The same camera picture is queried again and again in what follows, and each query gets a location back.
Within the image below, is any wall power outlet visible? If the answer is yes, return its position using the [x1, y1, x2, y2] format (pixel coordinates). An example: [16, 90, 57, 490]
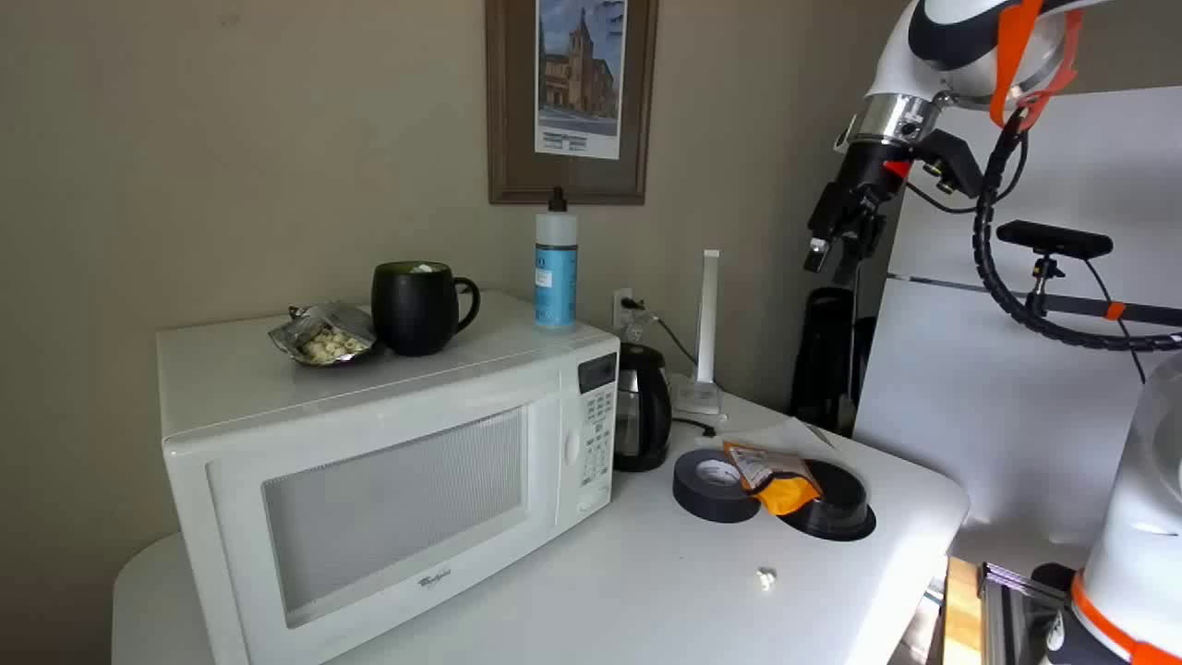
[610, 290, 636, 334]

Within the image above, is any black tape roll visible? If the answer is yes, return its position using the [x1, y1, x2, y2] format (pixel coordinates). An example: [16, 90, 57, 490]
[671, 447, 760, 525]

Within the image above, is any black round lid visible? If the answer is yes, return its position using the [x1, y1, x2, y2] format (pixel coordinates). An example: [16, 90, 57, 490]
[785, 457, 875, 545]

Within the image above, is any white whiteboard panel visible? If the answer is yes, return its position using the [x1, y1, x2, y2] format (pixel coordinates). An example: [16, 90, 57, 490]
[858, 84, 1182, 548]

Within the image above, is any black tall speaker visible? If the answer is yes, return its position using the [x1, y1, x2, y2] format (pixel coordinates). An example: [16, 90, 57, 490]
[789, 290, 853, 428]

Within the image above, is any blue label spray bottle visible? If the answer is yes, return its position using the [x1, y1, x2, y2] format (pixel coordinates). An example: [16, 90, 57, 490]
[530, 190, 579, 329]

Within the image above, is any framed picture on wall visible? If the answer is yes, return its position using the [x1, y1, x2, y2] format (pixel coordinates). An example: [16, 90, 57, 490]
[485, 0, 656, 206]

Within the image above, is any black electric kettle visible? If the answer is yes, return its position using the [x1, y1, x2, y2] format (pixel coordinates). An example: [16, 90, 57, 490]
[614, 343, 671, 474]

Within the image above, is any orange snack packet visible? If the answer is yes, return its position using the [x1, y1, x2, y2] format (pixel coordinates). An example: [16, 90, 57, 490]
[722, 444, 821, 519]

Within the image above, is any small white crumb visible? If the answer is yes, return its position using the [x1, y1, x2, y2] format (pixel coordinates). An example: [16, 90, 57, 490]
[756, 564, 778, 584]

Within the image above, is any black camera on stand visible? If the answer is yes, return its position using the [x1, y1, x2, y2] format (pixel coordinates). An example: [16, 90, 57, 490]
[996, 218, 1110, 314]

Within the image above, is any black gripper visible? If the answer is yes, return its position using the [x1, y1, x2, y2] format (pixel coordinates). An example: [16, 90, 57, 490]
[804, 143, 913, 274]

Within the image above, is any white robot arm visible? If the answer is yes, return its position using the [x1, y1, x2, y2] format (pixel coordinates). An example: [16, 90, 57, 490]
[804, 0, 1099, 269]

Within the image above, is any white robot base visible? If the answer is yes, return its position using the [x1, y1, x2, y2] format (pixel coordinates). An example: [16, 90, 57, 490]
[1067, 359, 1182, 665]

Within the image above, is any white upright stand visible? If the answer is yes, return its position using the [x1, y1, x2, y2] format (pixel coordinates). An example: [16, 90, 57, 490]
[683, 248, 722, 420]

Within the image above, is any white microwave oven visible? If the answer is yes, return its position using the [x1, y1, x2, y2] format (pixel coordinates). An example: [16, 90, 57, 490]
[153, 291, 621, 665]

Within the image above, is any black ceramic mug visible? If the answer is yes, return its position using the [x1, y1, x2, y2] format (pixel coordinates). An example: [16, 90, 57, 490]
[369, 259, 478, 355]

